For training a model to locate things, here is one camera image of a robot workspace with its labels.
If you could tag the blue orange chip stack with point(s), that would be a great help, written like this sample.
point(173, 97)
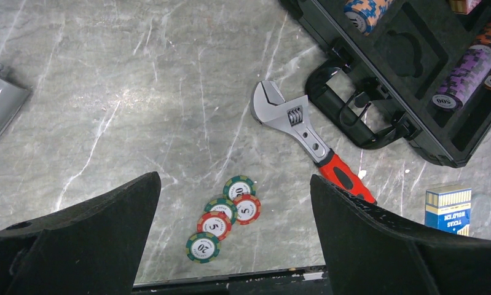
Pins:
point(365, 14)

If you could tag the black poker set case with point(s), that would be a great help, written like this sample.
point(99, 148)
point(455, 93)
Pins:
point(378, 88)

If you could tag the blue texas holdem card box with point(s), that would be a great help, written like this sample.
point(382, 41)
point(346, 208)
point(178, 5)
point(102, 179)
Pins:
point(448, 209)

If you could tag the green poker chip bottom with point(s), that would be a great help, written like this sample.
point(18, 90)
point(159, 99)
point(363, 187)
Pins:
point(202, 247)

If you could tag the red handled adjustable wrench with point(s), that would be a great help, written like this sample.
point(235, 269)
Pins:
point(269, 108)

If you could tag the red poker chip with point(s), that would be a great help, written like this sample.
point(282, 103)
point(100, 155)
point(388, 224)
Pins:
point(216, 223)
point(248, 209)

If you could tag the red playing card deck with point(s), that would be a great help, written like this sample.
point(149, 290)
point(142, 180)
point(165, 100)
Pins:
point(463, 7)

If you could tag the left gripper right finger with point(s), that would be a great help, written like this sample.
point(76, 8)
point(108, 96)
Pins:
point(370, 250)

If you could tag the red poker chip right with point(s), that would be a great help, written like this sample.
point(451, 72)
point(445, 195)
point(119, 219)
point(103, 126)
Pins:
point(248, 209)

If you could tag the red poker chip left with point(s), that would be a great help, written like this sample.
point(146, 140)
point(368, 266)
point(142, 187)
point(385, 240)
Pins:
point(216, 223)

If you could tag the green poker chip middle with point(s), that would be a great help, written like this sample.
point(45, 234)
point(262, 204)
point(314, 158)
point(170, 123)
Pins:
point(223, 205)

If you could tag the purple chip stack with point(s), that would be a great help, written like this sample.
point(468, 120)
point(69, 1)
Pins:
point(464, 79)

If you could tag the green poker chip top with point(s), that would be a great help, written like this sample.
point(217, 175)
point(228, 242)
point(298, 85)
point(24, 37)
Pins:
point(237, 186)

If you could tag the green poker chip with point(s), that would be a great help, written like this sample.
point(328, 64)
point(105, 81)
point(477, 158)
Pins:
point(223, 205)
point(202, 247)
point(237, 186)

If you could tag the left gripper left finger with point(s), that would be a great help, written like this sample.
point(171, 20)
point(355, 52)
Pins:
point(92, 247)

